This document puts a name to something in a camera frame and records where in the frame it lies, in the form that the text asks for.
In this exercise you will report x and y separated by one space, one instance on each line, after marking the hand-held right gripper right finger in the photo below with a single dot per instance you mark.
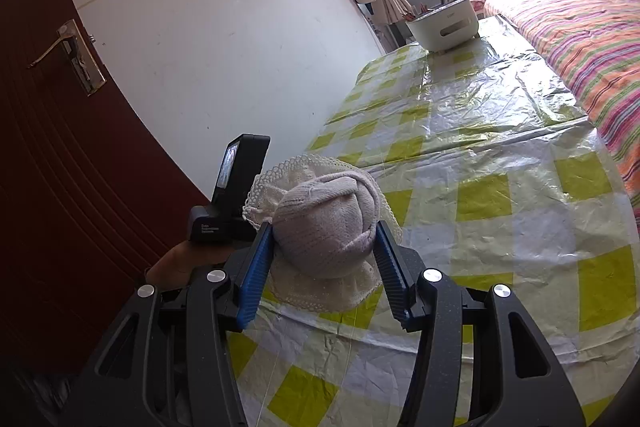
395 272

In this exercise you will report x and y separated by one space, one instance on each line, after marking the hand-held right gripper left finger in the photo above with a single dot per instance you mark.
252 277

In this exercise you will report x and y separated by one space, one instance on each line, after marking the white lace sock ball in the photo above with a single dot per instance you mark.
325 227

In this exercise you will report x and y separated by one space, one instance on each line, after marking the person's left hand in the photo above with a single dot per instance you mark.
172 263

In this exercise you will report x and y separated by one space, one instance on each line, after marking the yellow checked plastic tablecloth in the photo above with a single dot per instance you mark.
475 147

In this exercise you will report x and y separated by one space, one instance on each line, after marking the dark red door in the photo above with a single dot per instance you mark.
75 182

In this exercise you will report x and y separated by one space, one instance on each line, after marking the white plastic storage basket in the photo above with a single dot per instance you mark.
445 29

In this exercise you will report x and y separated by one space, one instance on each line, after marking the bed with striped sheet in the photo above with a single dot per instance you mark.
575 37

